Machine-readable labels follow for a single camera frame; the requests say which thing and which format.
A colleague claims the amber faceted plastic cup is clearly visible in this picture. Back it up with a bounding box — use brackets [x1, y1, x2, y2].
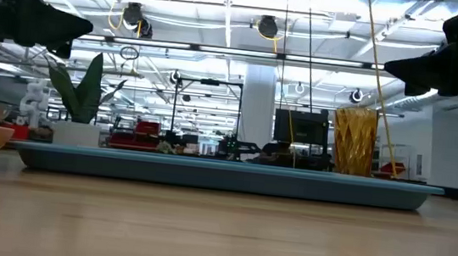
[327, 104, 381, 178]

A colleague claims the black metal frame stand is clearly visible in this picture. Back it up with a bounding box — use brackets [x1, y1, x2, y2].
[170, 75, 245, 141]

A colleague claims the black ceiling cable reel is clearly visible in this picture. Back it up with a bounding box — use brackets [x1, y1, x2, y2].
[120, 0, 146, 29]
[256, 14, 281, 40]

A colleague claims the white pillar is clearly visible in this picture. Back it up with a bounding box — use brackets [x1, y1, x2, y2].
[237, 64, 280, 150]

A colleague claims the white robot figure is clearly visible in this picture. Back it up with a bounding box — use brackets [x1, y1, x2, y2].
[17, 76, 53, 130]

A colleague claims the white plant pot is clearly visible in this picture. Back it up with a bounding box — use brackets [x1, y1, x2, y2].
[50, 120, 102, 149]

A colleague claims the black monitor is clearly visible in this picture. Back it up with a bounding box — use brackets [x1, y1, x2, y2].
[272, 107, 332, 147]

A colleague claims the person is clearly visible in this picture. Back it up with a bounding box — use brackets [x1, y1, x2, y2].
[259, 139, 297, 168]

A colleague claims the black hanging cable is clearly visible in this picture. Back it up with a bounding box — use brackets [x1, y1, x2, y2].
[294, 0, 324, 112]

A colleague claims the long ceiling light bar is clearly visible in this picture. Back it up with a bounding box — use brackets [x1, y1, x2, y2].
[71, 31, 386, 73]

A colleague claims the yellow cable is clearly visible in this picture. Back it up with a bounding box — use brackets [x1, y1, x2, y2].
[347, 0, 416, 179]

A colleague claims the red tool chest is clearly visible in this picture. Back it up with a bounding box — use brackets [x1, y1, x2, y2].
[107, 117, 162, 153]

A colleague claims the green leafy plant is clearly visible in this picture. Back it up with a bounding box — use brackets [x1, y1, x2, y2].
[42, 47, 131, 129]

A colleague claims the blue plastic tray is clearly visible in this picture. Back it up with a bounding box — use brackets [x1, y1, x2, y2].
[9, 138, 446, 215]

